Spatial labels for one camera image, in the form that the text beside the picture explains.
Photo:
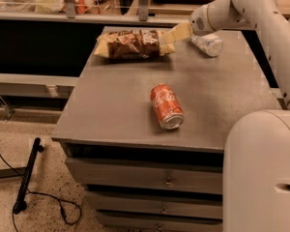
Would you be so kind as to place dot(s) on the brown chip bag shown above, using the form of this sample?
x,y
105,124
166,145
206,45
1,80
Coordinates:
x,y
133,44

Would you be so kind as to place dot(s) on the red coca-cola can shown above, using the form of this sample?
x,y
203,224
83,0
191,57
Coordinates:
x,y
167,108

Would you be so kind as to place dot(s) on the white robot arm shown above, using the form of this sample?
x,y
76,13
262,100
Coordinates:
x,y
256,168

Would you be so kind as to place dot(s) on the blue label plastic bottle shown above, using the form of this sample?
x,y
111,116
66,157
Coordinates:
x,y
211,44

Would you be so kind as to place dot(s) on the black floor stand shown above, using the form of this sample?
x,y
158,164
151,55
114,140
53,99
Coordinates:
x,y
24,173

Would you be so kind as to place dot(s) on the grey drawer cabinet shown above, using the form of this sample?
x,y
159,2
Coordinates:
x,y
136,174

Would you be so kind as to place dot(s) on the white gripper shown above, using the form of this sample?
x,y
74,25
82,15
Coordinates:
x,y
199,23

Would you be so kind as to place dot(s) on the grey metal railing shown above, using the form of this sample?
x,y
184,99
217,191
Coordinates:
x,y
163,15

